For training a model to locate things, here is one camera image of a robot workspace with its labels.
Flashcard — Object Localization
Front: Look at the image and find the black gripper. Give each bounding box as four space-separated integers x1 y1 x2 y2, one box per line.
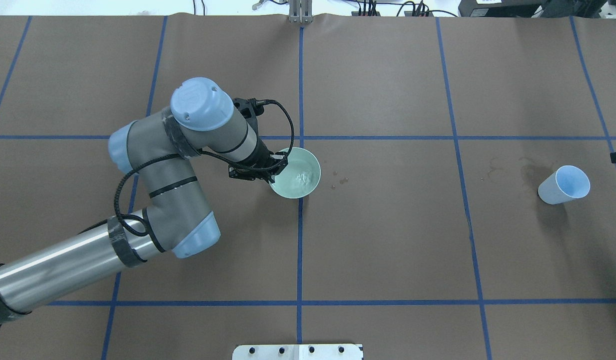
228 140 289 183

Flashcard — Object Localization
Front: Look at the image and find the green ceramic bowl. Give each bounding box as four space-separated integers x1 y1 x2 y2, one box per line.
270 147 321 199

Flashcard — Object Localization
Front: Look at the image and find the blue paper cup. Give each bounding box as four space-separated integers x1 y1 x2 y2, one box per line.
538 165 591 205

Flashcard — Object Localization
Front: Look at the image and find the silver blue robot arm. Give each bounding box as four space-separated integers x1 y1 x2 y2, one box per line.
0 77 293 326

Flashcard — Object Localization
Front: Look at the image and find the black box white label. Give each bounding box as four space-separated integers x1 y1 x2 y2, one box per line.
458 0 542 18

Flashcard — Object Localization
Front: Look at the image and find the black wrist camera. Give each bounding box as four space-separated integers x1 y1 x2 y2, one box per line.
232 97 266 120

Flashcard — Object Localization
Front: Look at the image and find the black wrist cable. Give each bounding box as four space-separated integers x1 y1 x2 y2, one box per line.
114 99 295 238

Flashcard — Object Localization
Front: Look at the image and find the aluminium frame post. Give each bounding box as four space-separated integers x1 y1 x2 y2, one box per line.
287 0 314 25

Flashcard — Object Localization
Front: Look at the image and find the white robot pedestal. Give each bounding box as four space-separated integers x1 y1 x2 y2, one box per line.
232 343 364 360

